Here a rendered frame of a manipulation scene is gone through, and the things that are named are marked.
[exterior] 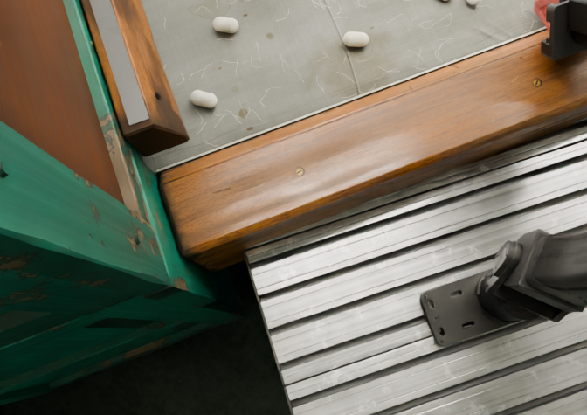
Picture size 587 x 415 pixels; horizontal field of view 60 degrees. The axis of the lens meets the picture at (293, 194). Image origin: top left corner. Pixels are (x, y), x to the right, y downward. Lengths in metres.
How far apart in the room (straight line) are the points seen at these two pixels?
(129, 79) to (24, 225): 0.33
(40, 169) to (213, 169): 0.33
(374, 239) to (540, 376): 0.26
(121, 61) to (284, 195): 0.23
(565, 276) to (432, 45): 0.36
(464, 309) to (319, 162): 0.26
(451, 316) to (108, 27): 0.53
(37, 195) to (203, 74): 0.43
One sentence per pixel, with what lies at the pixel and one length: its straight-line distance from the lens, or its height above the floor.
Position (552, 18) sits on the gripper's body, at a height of 0.83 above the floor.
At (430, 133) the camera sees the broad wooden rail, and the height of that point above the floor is 0.76.
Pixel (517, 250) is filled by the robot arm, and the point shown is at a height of 0.81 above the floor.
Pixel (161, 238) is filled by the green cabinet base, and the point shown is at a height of 0.83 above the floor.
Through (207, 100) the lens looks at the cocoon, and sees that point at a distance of 0.67.
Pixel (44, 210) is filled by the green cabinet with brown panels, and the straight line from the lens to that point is 0.31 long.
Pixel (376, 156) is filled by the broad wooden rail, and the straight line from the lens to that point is 0.62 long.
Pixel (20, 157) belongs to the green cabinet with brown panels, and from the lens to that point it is 0.31.
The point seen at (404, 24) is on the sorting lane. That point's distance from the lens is 0.74.
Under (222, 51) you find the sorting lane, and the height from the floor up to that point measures 0.74.
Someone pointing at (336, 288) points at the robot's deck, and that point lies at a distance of 0.68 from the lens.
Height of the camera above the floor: 1.35
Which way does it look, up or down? 75 degrees down
